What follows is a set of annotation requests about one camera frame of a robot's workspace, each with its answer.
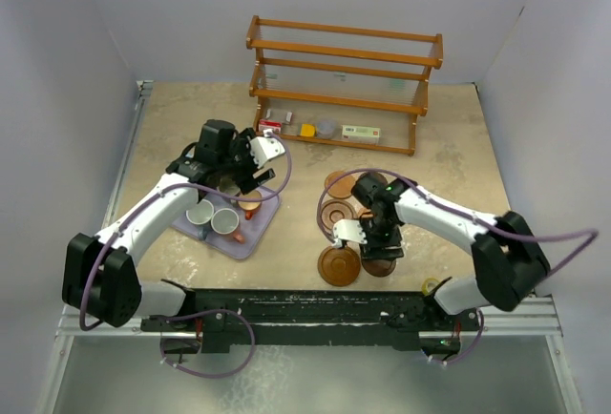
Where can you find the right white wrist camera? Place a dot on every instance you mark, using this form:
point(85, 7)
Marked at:
point(348, 230)

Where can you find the blue mug near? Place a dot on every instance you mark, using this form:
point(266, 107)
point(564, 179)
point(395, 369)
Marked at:
point(200, 218)

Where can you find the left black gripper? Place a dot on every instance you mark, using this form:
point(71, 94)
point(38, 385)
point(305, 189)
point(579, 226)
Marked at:
point(247, 181)

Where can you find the black base bar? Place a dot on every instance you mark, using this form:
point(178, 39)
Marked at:
point(404, 321)

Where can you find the small grey-green cup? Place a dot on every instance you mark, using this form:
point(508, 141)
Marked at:
point(228, 187)

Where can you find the yellow grey tape measure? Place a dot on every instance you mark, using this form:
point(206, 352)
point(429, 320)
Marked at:
point(307, 130)

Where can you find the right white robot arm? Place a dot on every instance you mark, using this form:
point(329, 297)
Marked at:
point(508, 262)

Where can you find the red and white staple box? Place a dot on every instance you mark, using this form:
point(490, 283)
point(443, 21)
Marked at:
point(274, 126)

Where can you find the aluminium front frame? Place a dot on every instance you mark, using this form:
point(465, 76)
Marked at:
point(509, 363)

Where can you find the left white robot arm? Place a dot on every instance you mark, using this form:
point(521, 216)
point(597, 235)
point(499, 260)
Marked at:
point(100, 274)

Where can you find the light wooden coaster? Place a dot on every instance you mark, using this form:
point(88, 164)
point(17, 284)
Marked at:
point(342, 185)
point(365, 213)

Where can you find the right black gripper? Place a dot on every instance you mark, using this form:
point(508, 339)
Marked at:
point(374, 249)

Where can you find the brown ringed wooden saucer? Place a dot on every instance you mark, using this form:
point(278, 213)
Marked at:
point(333, 210)

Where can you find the dark walnut coaster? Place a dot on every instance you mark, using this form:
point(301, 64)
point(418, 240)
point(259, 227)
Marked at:
point(379, 176)
point(379, 268)

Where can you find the wooden three-tier shelf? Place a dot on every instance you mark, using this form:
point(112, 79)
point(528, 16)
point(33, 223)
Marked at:
point(357, 68)

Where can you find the clear tub of rubber bands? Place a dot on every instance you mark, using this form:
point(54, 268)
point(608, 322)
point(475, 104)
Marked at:
point(326, 128)

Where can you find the metal table edge rail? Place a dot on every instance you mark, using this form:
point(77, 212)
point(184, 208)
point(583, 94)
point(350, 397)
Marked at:
point(145, 88)

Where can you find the grey cup with orange handle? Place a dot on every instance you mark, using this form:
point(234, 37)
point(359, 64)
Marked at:
point(226, 223)

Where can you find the yellow tape roll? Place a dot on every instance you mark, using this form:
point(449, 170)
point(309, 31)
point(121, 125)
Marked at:
point(429, 286)

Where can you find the lavender plastic tray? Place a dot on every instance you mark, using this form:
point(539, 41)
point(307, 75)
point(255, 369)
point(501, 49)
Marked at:
point(252, 230)

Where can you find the copper cup with red handle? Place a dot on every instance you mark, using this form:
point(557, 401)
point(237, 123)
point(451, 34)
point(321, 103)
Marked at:
point(252, 205)

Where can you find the white green box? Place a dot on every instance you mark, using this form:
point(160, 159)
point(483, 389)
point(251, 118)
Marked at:
point(361, 134)

